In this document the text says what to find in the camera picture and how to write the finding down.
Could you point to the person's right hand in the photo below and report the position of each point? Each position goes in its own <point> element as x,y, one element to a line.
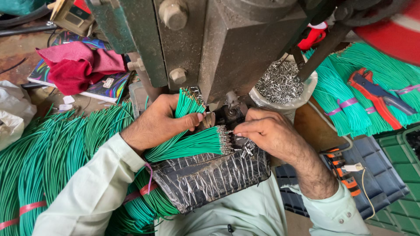
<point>270,131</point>

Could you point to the person's left hand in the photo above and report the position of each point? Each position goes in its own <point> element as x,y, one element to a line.
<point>157,123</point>

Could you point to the loose metal terminals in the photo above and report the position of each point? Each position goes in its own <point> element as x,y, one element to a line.
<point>244,149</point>

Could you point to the bag of metal terminals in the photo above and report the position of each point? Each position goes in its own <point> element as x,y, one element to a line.
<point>282,85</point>

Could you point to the colourful swirl notebook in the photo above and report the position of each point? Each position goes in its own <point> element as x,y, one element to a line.
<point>108,87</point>

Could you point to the black plastic wrapped tray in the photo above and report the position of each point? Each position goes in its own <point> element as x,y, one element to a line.
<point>210,178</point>

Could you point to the black orange power strip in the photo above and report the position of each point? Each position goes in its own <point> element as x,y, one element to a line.
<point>343,170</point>

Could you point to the person's light green shirt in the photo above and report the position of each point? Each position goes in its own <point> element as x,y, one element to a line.
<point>236,213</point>

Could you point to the white charger plug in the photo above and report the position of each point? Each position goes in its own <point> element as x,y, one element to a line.
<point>352,167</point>

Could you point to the grey crimping press machine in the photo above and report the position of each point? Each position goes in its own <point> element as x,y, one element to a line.
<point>210,49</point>

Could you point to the red cloth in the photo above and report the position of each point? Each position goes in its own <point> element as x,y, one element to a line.
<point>75,65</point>

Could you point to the red blue crimping pliers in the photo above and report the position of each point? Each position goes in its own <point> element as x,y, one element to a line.
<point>377,96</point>

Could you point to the dark blue plastic crate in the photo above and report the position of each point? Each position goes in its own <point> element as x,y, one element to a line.
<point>380,177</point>

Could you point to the beige electronic device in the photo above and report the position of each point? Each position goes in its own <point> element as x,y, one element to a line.
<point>70,16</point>

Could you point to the green plastic crate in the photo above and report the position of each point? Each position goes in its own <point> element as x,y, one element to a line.
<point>400,183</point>

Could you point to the white plastic bag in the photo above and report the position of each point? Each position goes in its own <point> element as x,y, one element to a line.
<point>13,111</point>

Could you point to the red flywheel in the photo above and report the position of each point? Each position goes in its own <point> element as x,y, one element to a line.
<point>393,29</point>

